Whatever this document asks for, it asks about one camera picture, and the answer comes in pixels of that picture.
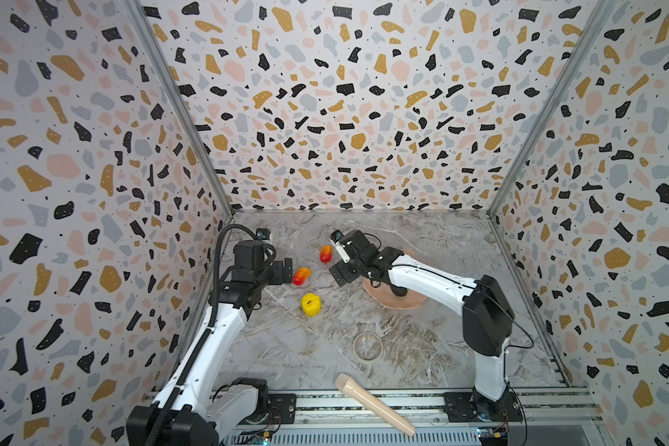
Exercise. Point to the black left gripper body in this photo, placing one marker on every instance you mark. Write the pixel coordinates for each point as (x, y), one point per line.
(274, 275)

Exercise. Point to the red orange fake mango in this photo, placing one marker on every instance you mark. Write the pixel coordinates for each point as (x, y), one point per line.
(301, 276)

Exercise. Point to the red yellow fake mango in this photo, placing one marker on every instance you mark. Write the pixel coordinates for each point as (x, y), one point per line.
(326, 254)

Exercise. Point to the yellow fake bell pepper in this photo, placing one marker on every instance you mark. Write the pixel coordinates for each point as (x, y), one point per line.
(311, 304)

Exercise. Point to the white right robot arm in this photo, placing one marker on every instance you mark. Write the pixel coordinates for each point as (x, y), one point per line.
(397, 280)

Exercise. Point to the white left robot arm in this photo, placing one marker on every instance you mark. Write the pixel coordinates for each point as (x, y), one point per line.
(187, 410)

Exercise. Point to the pink fruit bowl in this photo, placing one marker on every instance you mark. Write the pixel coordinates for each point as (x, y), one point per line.
(388, 299)

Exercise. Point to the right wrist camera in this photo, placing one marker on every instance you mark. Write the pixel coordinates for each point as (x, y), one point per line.
(336, 237)

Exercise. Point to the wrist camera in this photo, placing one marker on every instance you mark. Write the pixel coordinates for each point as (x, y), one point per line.
(264, 235)
(336, 237)

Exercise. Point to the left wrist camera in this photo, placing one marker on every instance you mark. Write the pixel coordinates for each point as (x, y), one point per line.
(264, 235)

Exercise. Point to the beige cylindrical handle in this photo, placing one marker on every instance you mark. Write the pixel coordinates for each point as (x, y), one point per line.
(349, 387)

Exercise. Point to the metal base rail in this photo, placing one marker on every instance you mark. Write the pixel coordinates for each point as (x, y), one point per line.
(531, 416)

